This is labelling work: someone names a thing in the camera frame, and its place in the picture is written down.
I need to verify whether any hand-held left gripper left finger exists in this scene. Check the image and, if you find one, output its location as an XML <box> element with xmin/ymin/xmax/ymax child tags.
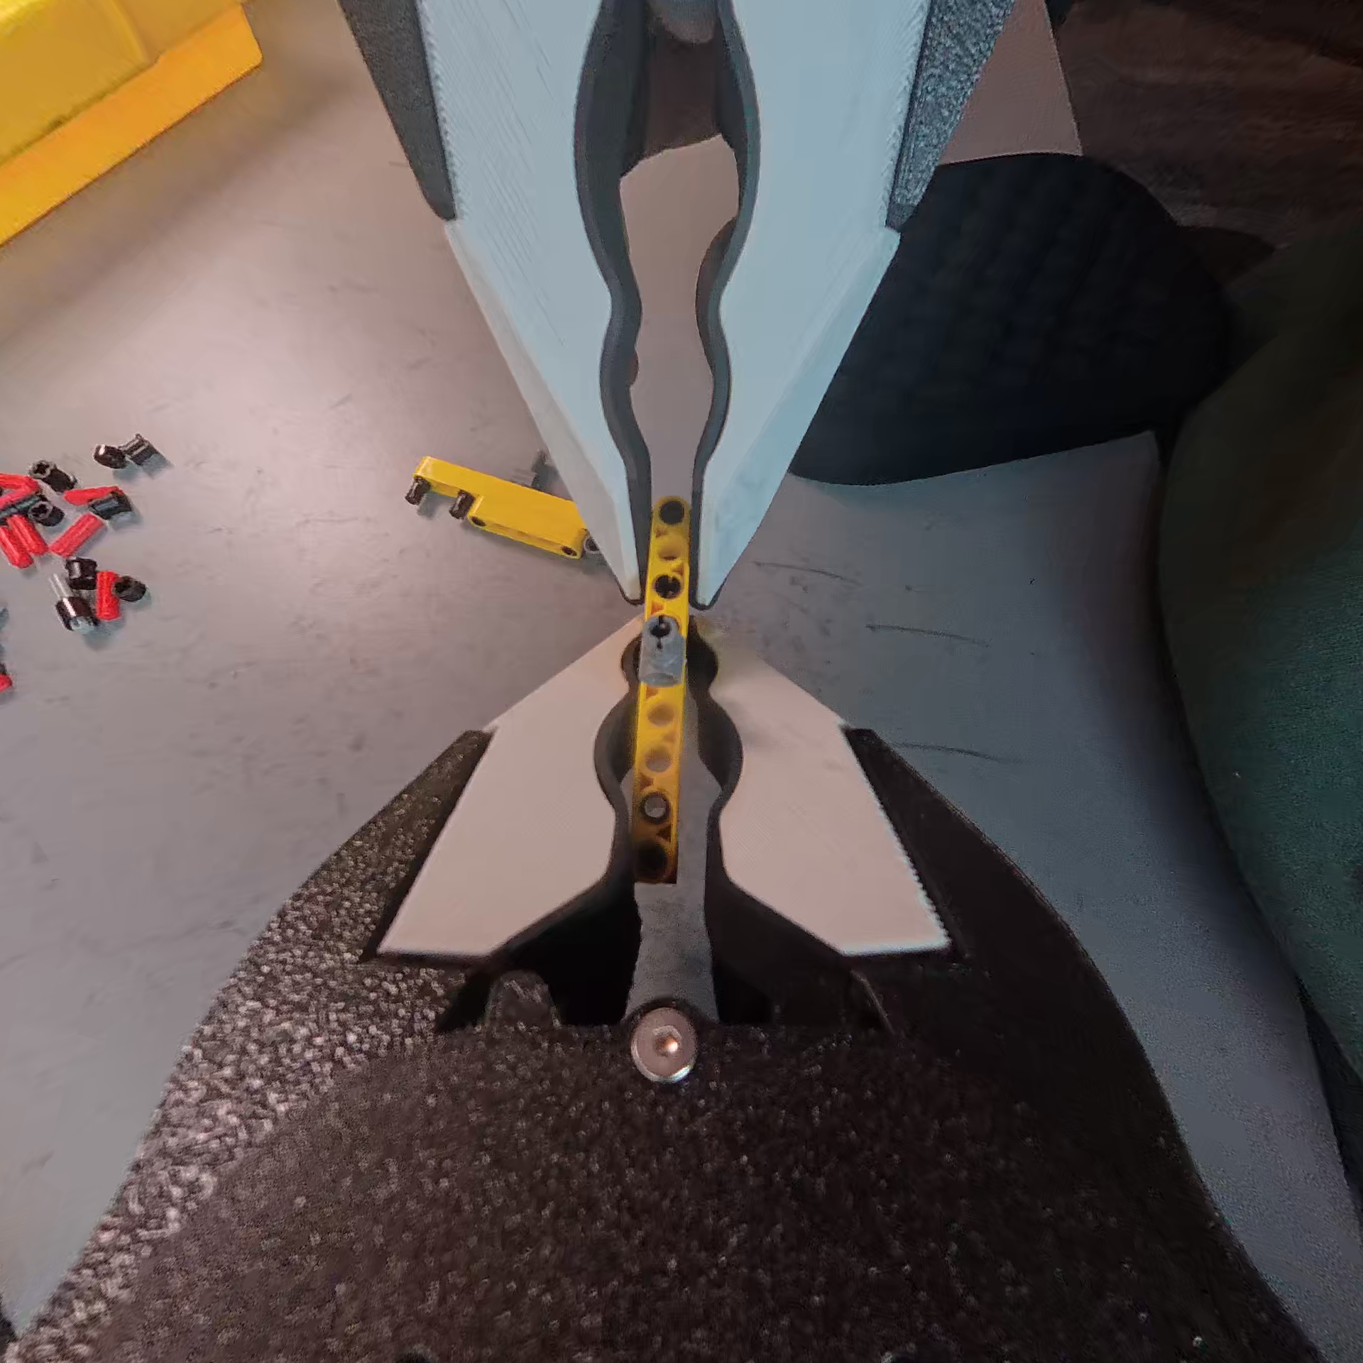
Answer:
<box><xmin>376</xmin><ymin>616</ymin><xmax>655</xmax><ymax>1028</ymax></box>

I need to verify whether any person's green hoodie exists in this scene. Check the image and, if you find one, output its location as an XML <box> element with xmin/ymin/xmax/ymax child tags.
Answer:
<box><xmin>1158</xmin><ymin>213</ymin><xmax>1363</xmax><ymax>1076</ymax></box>

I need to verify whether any yellow plastic bin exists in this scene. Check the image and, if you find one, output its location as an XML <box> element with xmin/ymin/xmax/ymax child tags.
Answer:
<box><xmin>0</xmin><ymin>0</ymin><xmax>264</xmax><ymax>244</ymax></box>

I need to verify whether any pile of small lego parts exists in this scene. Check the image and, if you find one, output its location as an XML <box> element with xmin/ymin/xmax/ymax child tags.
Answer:
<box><xmin>0</xmin><ymin>430</ymin><xmax>169</xmax><ymax>693</ymax></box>

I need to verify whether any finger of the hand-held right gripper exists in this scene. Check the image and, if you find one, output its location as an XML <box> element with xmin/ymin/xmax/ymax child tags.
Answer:
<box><xmin>690</xmin><ymin>0</ymin><xmax>929</xmax><ymax>615</ymax></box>
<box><xmin>418</xmin><ymin>0</ymin><xmax>655</xmax><ymax>609</ymax></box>

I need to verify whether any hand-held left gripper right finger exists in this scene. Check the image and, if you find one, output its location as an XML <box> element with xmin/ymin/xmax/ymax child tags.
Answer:
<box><xmin>690</xmin><ymin>623</ymin><xmax>954</xmax><ymax>1028</ymax></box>

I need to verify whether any yellow lego beam assembly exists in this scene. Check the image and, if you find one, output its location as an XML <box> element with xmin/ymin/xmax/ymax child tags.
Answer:
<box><xmin>630</xmin><ymin>490</ymin><xmax>697</xmax><ymax>886</ymax></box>
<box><xmin>403</xmin><ymin>450</ymin><xmax>593</xmax><ymax>555</ymax></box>

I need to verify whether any black padded wrist rest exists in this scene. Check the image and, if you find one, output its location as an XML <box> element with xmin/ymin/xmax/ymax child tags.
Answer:
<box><xmin>792</xmin><ymin>151</ymin><xmax>1280</xmax><ymax>487</ymax></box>

